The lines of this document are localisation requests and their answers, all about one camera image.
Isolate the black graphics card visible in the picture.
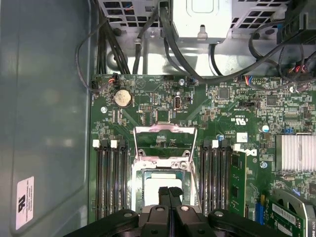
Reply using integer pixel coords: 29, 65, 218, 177
265, 188, 316, 237

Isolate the black plastic drive bracket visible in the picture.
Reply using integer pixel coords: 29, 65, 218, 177
276, 0, 316, 45

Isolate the black cable bundle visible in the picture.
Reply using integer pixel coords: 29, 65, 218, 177
96, 0, 131, 75

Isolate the metal socket cover frame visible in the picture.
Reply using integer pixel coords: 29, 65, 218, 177
132, 122, 198, 164

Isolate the thick black cable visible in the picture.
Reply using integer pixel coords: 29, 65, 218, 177
159, 0, 207, 83

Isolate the black grey PC case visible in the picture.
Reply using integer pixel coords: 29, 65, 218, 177
0, 0, 316, 237

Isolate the silver CPU chip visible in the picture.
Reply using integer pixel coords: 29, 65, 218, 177
144, 172, 185, 207

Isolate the long black cable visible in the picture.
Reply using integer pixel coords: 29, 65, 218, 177
202, 19, 316, 84

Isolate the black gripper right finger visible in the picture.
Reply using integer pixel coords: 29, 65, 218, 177
169, 187, 284, 237

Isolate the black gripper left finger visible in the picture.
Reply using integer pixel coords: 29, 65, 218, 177
63, 187, 172, 237

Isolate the silver metal drive cage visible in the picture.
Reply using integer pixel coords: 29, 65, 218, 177
98, 0, 293, 45

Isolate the green motherboard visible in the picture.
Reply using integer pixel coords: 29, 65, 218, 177
88, 74, 316, 237

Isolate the green RAM stick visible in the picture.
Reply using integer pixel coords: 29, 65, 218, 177
229, 150, 248, 218

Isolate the CPU socket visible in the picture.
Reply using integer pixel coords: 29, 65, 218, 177
130, 158, 201, 213

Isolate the thin black wire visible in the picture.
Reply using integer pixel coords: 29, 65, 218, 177
75, 16, 119, 94

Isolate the round coin cell battery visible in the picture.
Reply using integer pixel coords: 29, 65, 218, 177
113, 88, 133, 109

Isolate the internal USB port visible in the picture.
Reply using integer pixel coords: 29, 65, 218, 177
173, 95, 183, 111

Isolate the metal wire locking lever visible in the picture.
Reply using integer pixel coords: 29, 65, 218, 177
190, 160, 202, 207

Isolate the silver finned heatsink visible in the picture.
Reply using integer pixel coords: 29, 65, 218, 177
275, 134, 316, 173

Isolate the blue expansion slot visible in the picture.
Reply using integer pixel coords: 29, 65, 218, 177
255, 195, 267, 226

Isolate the white label sticker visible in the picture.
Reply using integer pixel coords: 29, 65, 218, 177
15, 175, 35, 231

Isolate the black cable with clip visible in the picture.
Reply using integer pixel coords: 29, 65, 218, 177
132, 6, 160, 75

